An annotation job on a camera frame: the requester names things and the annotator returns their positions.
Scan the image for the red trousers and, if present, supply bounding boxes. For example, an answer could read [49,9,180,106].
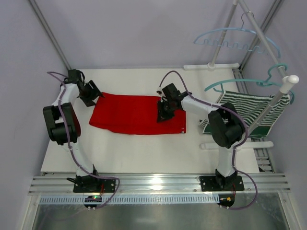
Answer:
[89,92,187,135]

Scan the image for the light blue hanger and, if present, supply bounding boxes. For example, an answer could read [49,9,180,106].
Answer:
[190,11,281,58]

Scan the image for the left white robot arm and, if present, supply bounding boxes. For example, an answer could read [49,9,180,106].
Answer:
[43,69,103,193]

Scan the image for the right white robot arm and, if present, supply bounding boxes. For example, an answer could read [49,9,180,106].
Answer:
[157,83,245,190]

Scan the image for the teal hanger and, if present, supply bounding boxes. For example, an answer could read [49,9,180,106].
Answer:
[204,63,288,93]

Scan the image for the green white striped garment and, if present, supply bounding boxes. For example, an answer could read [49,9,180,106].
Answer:
[198,90,291,138]

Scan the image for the white clothes rack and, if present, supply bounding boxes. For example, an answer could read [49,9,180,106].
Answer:
[182,0,307,157]

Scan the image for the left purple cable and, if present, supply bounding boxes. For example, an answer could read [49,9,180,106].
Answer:
[47,71,120,209]

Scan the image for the purple cable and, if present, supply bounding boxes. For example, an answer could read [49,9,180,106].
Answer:
[158,70,259,210]
[47,71,120,209]

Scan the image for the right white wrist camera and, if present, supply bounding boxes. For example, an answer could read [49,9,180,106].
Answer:
[156,87,165,98]

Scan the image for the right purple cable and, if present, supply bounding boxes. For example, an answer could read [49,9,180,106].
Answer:
[158,70,259,210]

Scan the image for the aluminium mounting rail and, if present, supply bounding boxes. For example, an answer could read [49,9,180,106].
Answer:
[28,172,291,195]

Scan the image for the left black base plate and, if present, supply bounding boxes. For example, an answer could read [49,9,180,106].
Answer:
[73,176,116,193]

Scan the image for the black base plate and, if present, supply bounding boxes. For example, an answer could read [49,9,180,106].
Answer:
[73,176,116,193]
[199,176,245,192]

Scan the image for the slotted cable duct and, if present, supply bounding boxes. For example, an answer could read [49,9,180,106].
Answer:
[39,194,219,205]

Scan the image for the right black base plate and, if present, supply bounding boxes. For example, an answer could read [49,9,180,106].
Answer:
[199,176,245,192]

